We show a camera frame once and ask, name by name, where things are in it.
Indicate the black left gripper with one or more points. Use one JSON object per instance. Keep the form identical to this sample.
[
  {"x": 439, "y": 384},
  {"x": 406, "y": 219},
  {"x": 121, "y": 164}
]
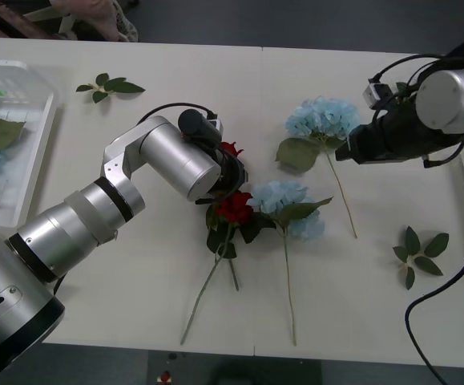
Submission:
[{"x": 235, "y": 176}]

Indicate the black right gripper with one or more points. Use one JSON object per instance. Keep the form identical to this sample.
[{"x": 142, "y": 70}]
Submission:
[{"x": 369, "y": 144}]

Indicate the short-stemmed red rose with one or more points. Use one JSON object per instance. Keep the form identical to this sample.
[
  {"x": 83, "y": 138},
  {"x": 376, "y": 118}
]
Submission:
[{"x": 233, "y": 149}]

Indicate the long-stemmed red rose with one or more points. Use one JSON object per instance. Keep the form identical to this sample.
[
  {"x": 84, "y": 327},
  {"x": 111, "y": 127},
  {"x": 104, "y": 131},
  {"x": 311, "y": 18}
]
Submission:
[{"x": 235, "y": 206}]

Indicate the pale blue flower thin stem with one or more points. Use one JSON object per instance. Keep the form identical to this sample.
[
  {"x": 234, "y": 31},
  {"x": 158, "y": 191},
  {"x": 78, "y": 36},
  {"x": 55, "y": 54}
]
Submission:
[{"x": 319, "y": 118}]

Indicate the pale blue flower long stem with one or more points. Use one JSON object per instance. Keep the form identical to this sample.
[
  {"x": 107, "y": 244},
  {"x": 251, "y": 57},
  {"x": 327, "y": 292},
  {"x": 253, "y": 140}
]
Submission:
[{"x": 275, "y": 196}]

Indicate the silver and black left arm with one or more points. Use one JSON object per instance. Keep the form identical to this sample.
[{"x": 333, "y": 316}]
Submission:
[{"x": 163, "y": 156}]

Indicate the dark robot base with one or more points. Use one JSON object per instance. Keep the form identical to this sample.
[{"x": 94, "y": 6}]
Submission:
[{"x": 199, "y": 373}]

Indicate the silver and black right arm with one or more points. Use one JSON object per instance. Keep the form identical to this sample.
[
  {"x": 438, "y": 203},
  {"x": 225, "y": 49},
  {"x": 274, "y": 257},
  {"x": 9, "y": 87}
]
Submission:
[{"x": 452, "y": 100}]

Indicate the person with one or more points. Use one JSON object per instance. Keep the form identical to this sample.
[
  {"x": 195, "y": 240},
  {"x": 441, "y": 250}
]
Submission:
[{"x": 95, "y": 16}]

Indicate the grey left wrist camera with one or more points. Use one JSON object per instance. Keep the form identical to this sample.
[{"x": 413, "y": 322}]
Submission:
[{"x": 215, "y": 122}]

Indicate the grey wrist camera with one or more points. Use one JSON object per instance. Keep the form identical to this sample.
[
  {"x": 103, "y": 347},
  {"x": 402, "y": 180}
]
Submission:
[
  {"x": 215, "y": 122},
  {"x": 372, "y": 94}
]

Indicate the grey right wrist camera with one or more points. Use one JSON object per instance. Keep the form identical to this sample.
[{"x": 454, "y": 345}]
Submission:
[{"x": 372, "y": 94}]

